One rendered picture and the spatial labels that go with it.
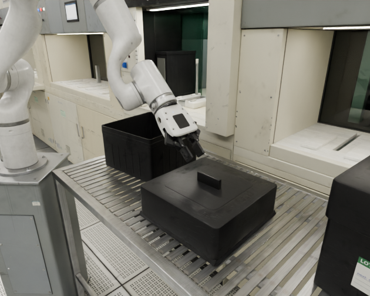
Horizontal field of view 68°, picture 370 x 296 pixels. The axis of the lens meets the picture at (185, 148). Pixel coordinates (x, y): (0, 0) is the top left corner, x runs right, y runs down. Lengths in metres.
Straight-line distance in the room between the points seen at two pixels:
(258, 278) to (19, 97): 1.03
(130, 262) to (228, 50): 1.32
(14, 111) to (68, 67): 1.93
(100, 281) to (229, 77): 1.28
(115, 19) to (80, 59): 2.29
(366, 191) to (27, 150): 1.12
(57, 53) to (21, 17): 2.01
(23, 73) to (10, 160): 0.34
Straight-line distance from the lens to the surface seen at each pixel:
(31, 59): 4.55
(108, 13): 0.88
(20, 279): 1.51
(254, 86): 1.10
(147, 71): 0.86
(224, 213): 0.69
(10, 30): 1.09
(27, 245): 1.36
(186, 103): 1.64
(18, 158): 1.25
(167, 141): 0.77
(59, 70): 3.07
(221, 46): 1.12
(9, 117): 1.20
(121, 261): 1.84
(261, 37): 1.08
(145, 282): 1.70
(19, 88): 1.24
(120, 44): 0.85
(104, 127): 1.11
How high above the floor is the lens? 1.25
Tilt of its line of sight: 22 degrees down
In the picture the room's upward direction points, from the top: straight up
